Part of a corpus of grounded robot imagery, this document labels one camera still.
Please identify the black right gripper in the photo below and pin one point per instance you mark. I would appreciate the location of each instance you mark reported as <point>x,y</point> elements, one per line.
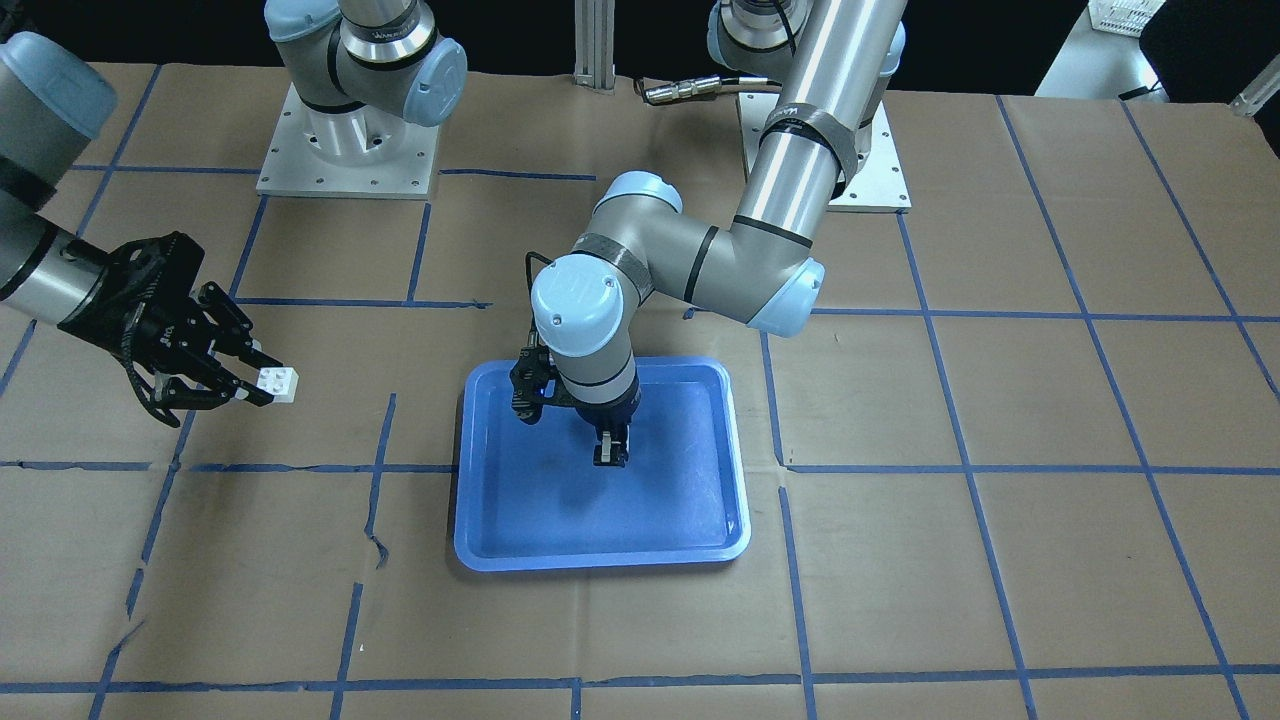
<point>147,318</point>

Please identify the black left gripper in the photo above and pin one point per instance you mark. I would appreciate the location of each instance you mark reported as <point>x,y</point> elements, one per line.
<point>612,409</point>

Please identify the white block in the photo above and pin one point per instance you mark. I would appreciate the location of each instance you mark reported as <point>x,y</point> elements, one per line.
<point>280,382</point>

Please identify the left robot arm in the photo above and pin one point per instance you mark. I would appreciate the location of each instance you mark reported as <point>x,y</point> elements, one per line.
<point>833,60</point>

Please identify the blue plastic tray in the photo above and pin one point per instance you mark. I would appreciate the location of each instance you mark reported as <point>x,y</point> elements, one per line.
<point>530,498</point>

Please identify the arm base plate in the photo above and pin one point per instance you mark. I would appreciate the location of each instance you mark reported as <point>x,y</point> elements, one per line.
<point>879,187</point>
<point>362,154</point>

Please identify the aluminium frame post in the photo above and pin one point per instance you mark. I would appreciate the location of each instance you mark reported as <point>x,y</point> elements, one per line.
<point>593,31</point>

